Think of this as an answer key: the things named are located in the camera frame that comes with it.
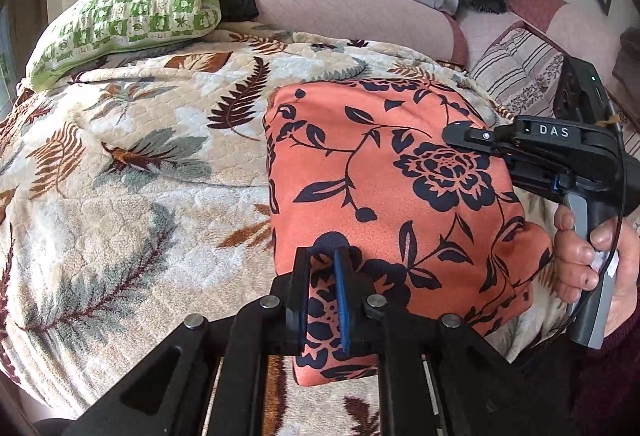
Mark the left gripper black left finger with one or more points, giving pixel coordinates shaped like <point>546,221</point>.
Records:
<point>208,377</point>

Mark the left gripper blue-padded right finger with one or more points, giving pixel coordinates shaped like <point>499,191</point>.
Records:
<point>436,376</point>

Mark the orange floral garment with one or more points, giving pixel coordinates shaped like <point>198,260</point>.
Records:
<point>363,165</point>

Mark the person in dark clothing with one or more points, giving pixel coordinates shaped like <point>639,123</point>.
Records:
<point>597,389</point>

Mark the person's right hand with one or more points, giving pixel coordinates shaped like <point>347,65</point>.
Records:
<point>574,256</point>

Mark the striped floral pillow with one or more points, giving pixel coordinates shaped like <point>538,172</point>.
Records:
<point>521,73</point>

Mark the pink quilted cushion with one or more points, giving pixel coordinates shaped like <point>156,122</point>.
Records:
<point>593,38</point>

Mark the leaf-patterned fleece blanket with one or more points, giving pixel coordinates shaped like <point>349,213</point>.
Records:
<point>135,192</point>

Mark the pink bolster cushion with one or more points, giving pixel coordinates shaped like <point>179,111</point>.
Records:
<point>404,22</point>

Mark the green checkered pillow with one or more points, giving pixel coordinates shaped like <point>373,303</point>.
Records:
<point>91,29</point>

